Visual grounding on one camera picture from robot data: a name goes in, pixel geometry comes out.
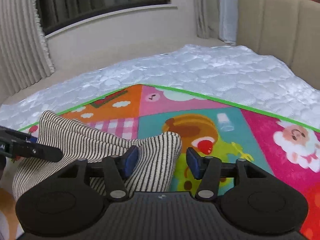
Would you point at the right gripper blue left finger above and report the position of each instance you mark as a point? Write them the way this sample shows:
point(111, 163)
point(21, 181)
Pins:
point(116, 170)

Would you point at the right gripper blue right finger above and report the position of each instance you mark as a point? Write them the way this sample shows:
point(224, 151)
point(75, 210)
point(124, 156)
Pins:
point(207, 170)

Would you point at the black white striped garment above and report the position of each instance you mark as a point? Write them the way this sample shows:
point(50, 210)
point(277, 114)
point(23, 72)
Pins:
point(153, 172)

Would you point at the colourful cartoon play mat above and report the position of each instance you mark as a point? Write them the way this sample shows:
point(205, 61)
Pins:
point(214, 129)

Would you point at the beige pleated curtain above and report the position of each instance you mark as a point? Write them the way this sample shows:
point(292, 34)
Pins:
point(25, 58)

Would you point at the white quilted mattress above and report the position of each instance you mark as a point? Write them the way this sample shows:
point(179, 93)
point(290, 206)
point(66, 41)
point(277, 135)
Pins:
point(236, 75)

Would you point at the beige padded headboard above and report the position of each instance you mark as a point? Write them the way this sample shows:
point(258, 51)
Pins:
point(285, 29)

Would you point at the grey sheer curtain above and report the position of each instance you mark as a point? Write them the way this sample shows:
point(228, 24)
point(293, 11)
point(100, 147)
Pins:
point(217, 19)

